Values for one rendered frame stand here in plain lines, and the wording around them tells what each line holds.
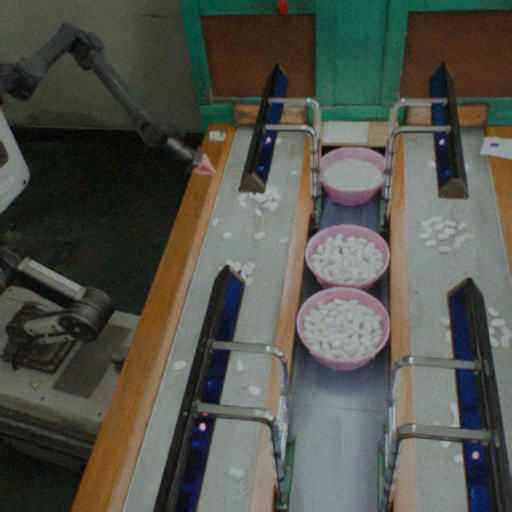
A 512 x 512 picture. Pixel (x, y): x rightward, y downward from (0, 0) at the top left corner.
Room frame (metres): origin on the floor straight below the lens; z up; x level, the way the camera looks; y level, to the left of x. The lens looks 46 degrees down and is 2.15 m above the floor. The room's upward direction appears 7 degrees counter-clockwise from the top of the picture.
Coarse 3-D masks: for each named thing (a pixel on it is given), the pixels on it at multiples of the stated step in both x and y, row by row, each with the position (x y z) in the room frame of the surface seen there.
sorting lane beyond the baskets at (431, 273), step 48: (432, 144) 1.86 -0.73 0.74; (480, 144) 1.82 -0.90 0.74; (432, 192) 1.59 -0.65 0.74; (480, 192) 1.55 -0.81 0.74; (480, 240) 1.33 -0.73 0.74; (432, 288) 1.15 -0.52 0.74; (480, 288) 1.13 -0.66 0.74; (432, 336) 0.98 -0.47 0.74; (432, 384) 0.82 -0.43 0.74; (432, 480) 0.57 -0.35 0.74
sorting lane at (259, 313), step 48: (240, 144) 2.02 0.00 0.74; (288, 144) 1.98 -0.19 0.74; (288, 192) 1.68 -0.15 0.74; (240, 240) 1.46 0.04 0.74; (288, 240) 1.43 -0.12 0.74; (192, 288) 1.27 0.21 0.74; (192, 336) 1.08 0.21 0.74; (240, 336) 1.05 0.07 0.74; (240, 384) 0.89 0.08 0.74; (240, 432) 0.75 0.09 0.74; (144, 480) 0.66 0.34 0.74; (240, 480) 0.63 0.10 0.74
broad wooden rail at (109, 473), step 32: (224, 128) 2.11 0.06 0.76; (224, 160) 1.91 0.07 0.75; (192, 192) 1.72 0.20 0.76; (192, 224) 1.54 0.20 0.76; (192, 256) 1.39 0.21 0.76; (160, 288) 1.26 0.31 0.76; (160, 320) 1.13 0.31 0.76; (128, 352) 1.03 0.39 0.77; (160, 352) 1.02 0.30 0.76; (128, 384) 0.92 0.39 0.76; (128, 416) 0.82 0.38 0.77; (96, 448) 0.74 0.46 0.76; (128, 448) 0.73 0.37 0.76; (96, 480) 0.66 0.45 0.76; (128, 480) 0.66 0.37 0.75
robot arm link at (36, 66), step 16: (64, 32) 1.97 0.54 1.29; (80, 32) 2.01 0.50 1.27; (48, 48) 1.83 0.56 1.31; (64, 48) 1.89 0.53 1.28; (80, 48) 1.98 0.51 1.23; (16, 64) 1.64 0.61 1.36; (32, 64) 1.66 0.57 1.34; (48, 64) 1.75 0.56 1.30; (32, 80) 1.61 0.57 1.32; (16, 96) 1.61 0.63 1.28
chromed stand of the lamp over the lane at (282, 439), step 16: (240, 352) 0.74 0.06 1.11; (256, 352) 0.73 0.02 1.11; (272, 352) 0.72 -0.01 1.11; (288, 384) 0.72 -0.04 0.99; (288, 400) 0.72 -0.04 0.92; (208, 416) 0.60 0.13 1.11; (224, 416) 0.59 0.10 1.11; (240, 416) 0.59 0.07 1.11; (256, 416) 0.58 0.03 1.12; (272, 416) 0.58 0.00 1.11; (288, 416) 0.72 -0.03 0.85; (272, 432) 0.57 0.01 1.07; (288, 432) 0.72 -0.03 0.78; (272, 448) 0.57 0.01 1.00; (288, 448) 0.71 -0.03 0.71; (288, 464) 0.66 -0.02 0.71; (288, 480) 0.62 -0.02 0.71; (288, 496) 0.59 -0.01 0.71
